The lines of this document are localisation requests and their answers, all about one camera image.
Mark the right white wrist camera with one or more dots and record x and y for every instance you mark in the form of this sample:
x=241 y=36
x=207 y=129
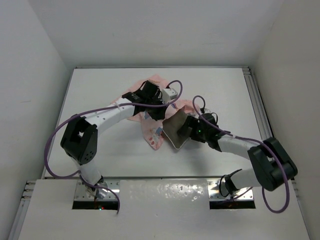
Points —
x=205 y=111

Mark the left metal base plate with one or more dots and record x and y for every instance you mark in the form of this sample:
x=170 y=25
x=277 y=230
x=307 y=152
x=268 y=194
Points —
x=84 y=193

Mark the left aluminium frame rail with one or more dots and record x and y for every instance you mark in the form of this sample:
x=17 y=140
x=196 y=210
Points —
x=22 y=210

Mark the pink cartoon pillowcase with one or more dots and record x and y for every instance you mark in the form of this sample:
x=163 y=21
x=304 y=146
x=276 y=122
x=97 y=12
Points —
x=152 y=130

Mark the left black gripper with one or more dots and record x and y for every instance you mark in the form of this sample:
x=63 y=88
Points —
x=160 y=115

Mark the white front cover board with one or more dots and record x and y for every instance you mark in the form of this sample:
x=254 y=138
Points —
x=154 y=210

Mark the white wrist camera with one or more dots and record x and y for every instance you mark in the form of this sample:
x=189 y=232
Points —
x=168 y=95
x=205 y=111

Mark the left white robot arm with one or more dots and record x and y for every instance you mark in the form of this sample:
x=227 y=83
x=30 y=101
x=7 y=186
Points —
x=80 y=138

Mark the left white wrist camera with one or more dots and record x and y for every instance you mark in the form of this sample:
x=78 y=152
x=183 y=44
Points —
x=168 y=95

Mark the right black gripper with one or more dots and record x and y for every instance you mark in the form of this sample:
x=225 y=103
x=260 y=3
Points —
x=186 y=126

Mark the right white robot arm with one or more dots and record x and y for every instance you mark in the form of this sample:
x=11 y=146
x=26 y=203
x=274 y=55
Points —
x=271 y=164

